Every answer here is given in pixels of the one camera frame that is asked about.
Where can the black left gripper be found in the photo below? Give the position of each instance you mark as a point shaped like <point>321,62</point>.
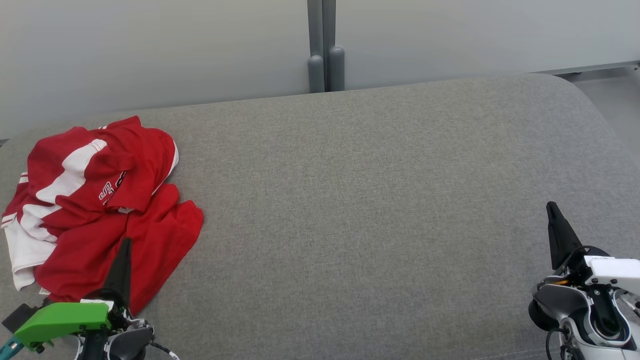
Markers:
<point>117,310</point>

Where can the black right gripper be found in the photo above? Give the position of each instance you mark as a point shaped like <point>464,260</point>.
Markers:
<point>580,267</point>

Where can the red white Bulls jersey shirt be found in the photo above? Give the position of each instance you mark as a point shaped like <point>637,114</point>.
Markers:
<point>150,240</point>

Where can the red Bulls 23 shorts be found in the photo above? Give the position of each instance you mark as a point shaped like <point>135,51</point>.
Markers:
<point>135,150</point>

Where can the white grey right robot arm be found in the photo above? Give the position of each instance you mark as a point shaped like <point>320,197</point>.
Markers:
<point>565,305</point>

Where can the grey fabric sofa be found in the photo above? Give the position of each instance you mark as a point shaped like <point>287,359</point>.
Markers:
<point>350,225</point>

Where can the white camera bracket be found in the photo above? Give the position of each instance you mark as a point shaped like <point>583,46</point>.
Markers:
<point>617,272</point>

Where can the bright green camera bracket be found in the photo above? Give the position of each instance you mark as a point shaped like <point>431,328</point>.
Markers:
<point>60,320</point>

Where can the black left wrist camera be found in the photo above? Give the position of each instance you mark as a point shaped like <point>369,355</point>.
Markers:
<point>17,317</point>

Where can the grey partition base rail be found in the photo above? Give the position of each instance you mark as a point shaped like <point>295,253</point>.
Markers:
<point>600,68</point>

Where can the grey partition post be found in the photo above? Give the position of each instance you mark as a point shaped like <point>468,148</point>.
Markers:
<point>316,75</point>
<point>336,70</point>

